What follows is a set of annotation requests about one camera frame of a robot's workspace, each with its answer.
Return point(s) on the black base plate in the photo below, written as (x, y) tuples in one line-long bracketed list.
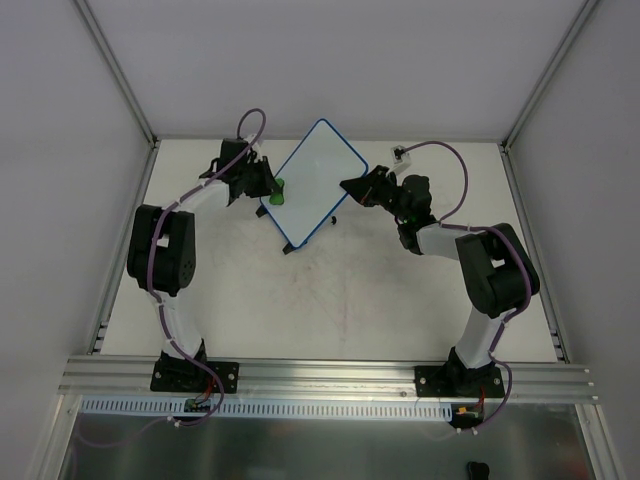
[(441, 381), (172, 375)]

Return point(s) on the aluminium frame post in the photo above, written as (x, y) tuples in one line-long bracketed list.
[(107, 54), (567, 41)]

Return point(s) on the right circuit board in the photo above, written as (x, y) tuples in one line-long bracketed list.
[(473, 412)]

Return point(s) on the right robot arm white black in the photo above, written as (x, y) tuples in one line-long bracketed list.
[(498, 275)]

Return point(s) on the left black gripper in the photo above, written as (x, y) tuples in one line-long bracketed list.
[(257, 176)]

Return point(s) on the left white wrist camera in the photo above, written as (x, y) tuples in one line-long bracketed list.
[(255, 142)]

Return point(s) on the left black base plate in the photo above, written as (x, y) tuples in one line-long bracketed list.
[(172, 375)]

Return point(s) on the black whiteboard foot front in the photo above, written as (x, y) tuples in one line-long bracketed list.
[(287, 248)]

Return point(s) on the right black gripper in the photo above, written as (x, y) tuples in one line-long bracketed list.
[(377, 185)]

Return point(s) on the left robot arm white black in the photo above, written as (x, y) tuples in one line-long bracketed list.
[(162, 255)]

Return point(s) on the left circuit board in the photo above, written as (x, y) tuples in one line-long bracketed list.
[(198, 405)]

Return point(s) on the black whiteboard foot left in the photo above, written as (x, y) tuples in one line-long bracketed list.
[(260, 211)]

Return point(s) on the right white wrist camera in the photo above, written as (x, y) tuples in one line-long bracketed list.
[(401, 160)]

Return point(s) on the white slotted cable duct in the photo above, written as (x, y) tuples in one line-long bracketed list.
[(413, 410)]

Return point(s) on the blue-framed whiteboard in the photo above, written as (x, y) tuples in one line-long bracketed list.
[(312, 174)]

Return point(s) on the right aluminium frame post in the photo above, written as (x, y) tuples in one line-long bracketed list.
[(567, 41)]

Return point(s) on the aluminium front rail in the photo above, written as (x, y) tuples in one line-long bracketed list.
[(559, 383)]

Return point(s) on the green bone-shaped eraser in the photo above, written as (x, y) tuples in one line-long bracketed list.
[(277, 197)]

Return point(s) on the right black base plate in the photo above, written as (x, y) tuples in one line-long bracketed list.
[(441, 381)]

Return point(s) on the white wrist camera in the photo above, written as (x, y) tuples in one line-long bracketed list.
[(401, 160), (255, 142)]

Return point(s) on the small black object bottom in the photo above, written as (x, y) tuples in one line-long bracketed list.
[(478, 471)]

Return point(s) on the circuit board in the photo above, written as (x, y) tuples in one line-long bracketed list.
[(473, 412), (198, 405)]

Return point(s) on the left aluminium frame post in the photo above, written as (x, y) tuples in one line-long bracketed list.
[(107, 54)]

